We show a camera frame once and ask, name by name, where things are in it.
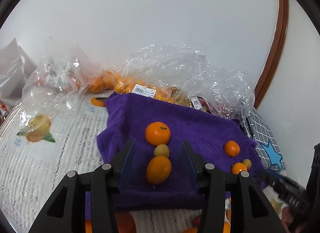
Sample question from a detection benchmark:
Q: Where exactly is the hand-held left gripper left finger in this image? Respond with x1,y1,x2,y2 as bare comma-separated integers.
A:
28,139,134,233

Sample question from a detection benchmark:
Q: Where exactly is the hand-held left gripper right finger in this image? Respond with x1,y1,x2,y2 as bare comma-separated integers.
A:
181,140,287,233

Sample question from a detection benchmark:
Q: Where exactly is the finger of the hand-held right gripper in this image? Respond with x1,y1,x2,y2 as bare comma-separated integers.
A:
257,170,310,214

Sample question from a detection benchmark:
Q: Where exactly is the oval orange fruit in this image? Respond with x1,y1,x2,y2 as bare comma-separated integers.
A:
146,156,172,185

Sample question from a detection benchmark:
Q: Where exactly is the mandarin orange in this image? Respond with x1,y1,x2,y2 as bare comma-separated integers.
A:
230,162,248,175
145,121,171,146
224,140,241,158

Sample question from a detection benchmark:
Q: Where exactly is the purple towel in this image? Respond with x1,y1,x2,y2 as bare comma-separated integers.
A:
85,91,267,220

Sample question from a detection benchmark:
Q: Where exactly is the grey checked cushion blue star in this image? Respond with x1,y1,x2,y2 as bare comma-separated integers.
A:
241,108,287,171

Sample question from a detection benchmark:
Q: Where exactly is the clear plastic bag of oranges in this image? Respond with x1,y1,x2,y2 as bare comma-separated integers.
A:
72,45,180,104

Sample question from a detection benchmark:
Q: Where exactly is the crumpled clear plastic bag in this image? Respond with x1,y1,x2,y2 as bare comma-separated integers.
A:
175,46,255,121

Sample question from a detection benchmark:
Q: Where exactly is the small clear plastic bag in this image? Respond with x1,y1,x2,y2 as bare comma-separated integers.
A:
21,36,102,143

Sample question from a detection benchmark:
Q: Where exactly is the white plastic bag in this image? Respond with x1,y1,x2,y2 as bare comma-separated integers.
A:
0,38,38,106

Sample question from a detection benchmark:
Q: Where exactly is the brown wooden door frame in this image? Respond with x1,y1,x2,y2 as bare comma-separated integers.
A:
254,0,289,109

